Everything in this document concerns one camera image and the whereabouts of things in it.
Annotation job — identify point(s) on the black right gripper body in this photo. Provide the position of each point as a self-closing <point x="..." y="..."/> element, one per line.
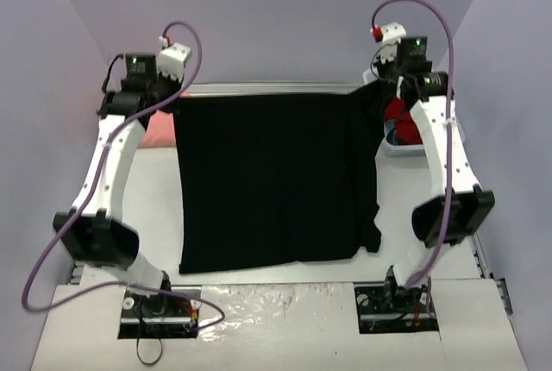
<point x="384" y="71"/>

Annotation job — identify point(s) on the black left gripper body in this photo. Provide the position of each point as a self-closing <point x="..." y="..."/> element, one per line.
<point x="163" y="87"/>

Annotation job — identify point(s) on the black t-shirt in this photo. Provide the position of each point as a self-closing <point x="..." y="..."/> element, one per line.
<point x="272" y="179"/>

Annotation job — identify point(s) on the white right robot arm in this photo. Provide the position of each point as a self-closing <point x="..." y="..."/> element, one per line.
<point x="458" y="204"/>

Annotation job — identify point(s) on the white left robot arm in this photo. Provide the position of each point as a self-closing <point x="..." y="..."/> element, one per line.
<point x="93" y="230"/>

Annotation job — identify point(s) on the folded pink t-shirt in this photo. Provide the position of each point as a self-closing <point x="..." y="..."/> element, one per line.
<point x="160" y="131"/>

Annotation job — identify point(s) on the grey-blue t-shirt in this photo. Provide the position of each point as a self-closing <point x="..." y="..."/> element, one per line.
<point x="391" y="138"/>

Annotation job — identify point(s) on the red t-shirt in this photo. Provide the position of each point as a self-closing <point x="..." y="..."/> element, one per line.
<point x="396" y="116"/>

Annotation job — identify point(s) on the white plastic laundry basket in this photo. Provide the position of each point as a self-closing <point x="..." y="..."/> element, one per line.
<point x="401" y="149"/>

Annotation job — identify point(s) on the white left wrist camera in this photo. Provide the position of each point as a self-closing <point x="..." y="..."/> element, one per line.
<point x="171" y="61"/>

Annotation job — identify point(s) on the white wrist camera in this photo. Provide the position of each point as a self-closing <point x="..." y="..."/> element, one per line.
<point x="171" y="61"/>
<point x="388" y="36"/>

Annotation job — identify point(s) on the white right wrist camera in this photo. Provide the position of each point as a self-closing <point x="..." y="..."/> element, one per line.
<point x="388" y="36"/>

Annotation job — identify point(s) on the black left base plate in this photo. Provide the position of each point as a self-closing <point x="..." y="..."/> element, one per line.
<point x="144" y="318"/>

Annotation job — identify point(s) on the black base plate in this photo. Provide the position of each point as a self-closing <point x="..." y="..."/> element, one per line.
<point x="144" y="318"/>
<point x="404" y="312"/>

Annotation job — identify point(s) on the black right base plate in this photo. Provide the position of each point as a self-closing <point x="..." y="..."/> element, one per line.
<point x="404" y="312"/>

